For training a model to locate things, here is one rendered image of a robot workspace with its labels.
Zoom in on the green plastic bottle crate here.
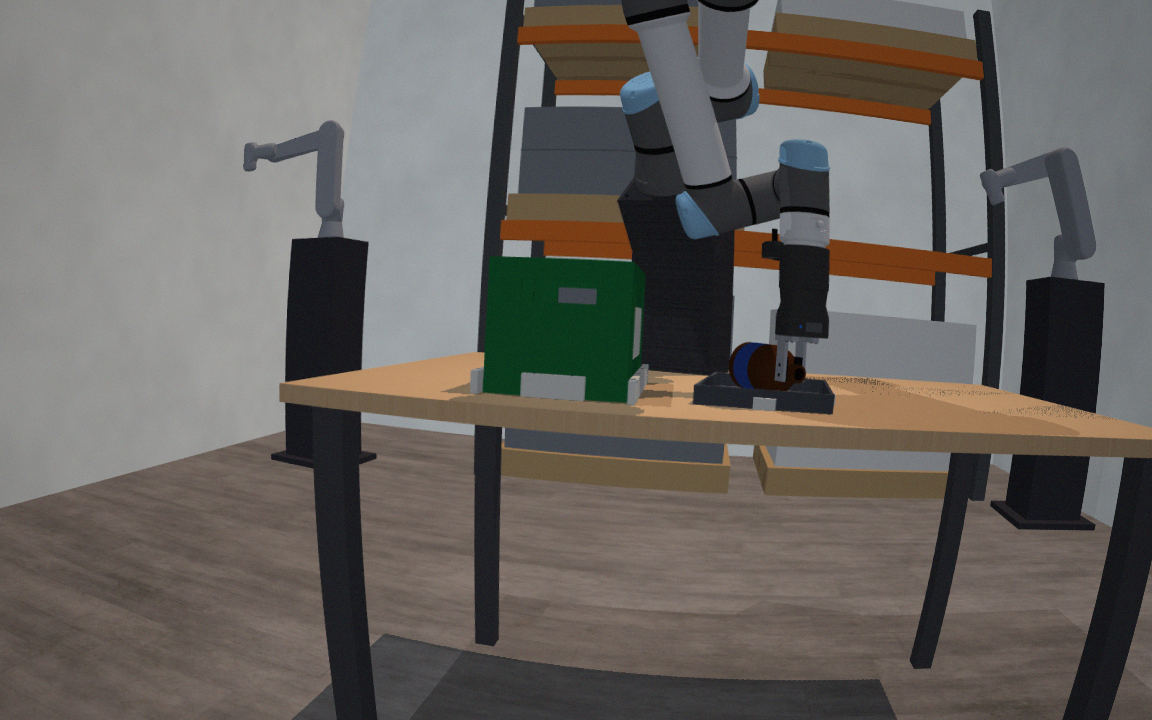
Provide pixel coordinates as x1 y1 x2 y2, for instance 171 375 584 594
483 256 646 403

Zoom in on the brown bottle with blue label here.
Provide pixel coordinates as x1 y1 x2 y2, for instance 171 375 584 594
729 342 806 391

